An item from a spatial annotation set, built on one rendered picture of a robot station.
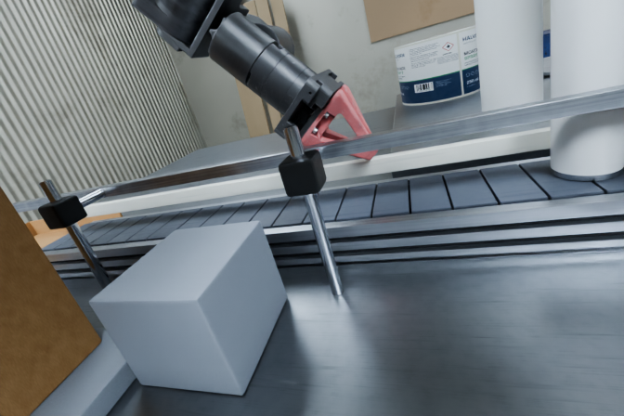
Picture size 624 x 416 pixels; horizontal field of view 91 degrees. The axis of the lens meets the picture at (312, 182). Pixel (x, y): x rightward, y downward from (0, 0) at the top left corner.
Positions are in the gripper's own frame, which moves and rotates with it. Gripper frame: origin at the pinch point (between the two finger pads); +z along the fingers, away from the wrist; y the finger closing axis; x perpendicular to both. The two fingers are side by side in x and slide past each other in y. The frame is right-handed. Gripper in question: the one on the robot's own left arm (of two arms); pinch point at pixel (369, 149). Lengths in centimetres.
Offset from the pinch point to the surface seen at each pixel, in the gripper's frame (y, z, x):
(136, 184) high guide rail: -5.1, -19.4, 20.0
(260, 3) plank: 279, -126, 38
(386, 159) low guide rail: 1.9, 2.7, 0.2
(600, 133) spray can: -3.8, 12.9, -14.1
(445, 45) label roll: 47.2, 4.8, -15.3
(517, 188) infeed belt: -3.3, 12.6, -6.9
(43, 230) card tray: 13, -45, 70
